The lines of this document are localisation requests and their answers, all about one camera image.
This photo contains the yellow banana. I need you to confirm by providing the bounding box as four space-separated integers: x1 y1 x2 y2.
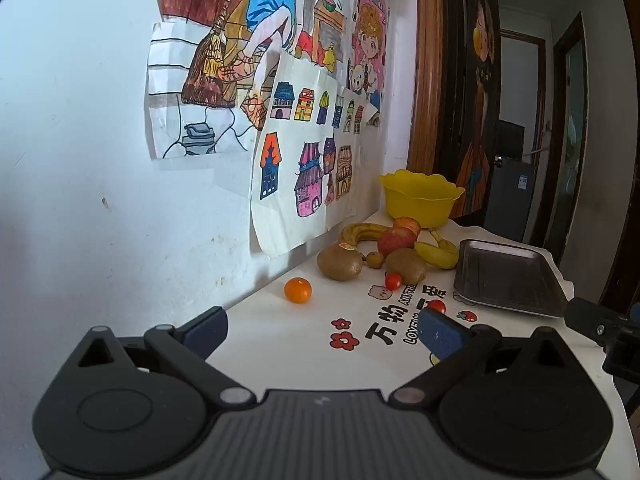
413 229 459 270

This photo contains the cherry tomato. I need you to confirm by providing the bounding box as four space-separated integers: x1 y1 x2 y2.
427 299 446 314
384 272 404 292

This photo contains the small orange tangerine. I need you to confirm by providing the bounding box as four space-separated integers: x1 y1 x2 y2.
283 278 312 304

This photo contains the brown kiwi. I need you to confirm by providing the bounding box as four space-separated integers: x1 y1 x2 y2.
385 248 427 285

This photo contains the pink cartoon girl poster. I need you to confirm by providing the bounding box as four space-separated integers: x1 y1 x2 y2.
347 0 390 127

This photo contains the large coloured girl drawing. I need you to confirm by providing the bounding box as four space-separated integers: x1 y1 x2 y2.
146 0 352 159

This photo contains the red apple front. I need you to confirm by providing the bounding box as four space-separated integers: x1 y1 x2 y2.
378 226 416 257

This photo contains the metal tray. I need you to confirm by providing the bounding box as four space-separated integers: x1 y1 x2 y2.
454 240 567 318

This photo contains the red apple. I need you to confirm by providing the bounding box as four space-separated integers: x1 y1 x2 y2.
378 226 416 257
393 217 422 240

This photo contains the yellow plastic bowl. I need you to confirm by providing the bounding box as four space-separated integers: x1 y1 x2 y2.
378 169 465 229

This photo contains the wooden door frame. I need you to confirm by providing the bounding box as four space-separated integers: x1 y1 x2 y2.
407 0 446 174

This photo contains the small brown longan fruit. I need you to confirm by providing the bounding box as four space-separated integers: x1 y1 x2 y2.
366 252 385 269

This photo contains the grey washing machine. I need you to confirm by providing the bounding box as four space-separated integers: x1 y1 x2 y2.
482 119 537 244

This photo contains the kiwi with sticker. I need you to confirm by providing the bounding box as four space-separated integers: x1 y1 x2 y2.
317 243 363 282

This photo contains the brown spotted banana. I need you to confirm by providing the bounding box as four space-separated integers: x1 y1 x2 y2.
338 223 389 248

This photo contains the houses drawing paper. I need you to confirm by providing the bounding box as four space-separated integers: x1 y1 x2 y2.
250 53 374 258

